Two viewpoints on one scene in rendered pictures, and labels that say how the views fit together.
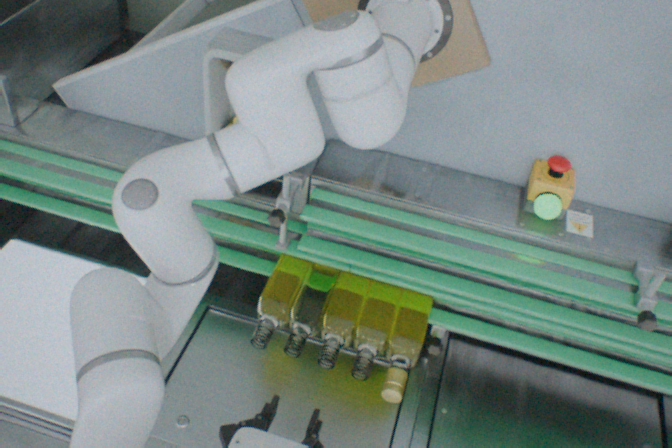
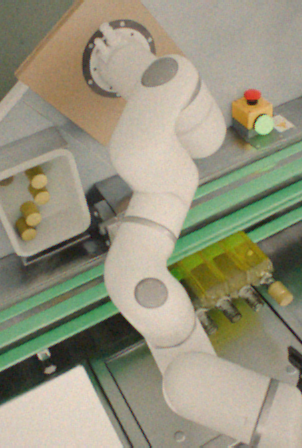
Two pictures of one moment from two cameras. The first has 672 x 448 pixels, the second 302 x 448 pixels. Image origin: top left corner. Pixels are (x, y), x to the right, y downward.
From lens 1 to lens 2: 0.47 m
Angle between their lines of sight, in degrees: 24
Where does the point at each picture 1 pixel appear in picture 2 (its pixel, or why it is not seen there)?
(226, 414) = not seen: hidden behind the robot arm
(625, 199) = (286, 93)
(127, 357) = (275, 391)
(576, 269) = not seen: outside the picture
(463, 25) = (161, 39)
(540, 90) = (218, 55)
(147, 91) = not seen: outside the picture
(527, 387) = not seen: outside the picture
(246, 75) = (146, 150)
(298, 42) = (156, 103)
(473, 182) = not seen: hidden behind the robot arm
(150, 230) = (178, 310)
